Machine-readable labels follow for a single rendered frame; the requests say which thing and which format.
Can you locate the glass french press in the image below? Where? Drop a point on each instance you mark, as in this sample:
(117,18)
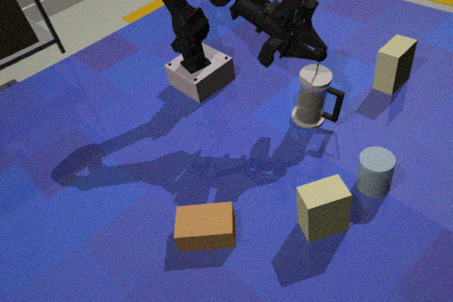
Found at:
(313,89)

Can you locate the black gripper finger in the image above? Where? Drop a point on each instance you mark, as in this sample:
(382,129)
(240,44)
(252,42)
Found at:
(296,48)
(308,35)

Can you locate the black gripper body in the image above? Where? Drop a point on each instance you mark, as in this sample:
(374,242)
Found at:
(278,36)

